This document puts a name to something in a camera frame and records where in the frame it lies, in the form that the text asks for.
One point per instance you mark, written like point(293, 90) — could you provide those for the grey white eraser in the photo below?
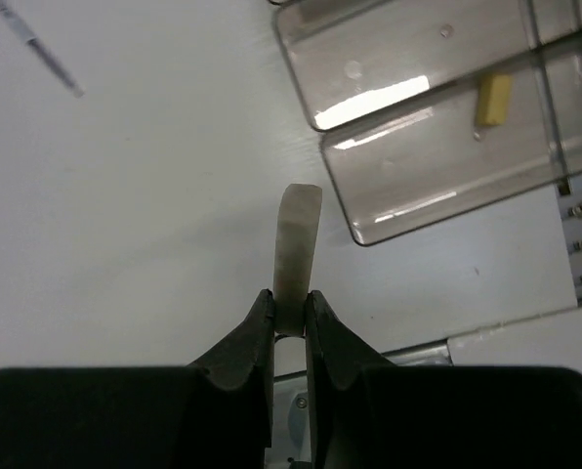
point(295, 241)

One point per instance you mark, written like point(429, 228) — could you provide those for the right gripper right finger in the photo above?
point(467, 416)

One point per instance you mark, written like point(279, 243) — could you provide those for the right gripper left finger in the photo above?
point(212, 413)

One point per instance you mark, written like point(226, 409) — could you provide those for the tan eraser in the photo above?
point(494, 95)

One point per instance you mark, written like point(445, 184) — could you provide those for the clear plastic organizer tray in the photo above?
point(392, 89)

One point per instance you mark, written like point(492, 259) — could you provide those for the purple double-ended pen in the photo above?
point(31, 40)

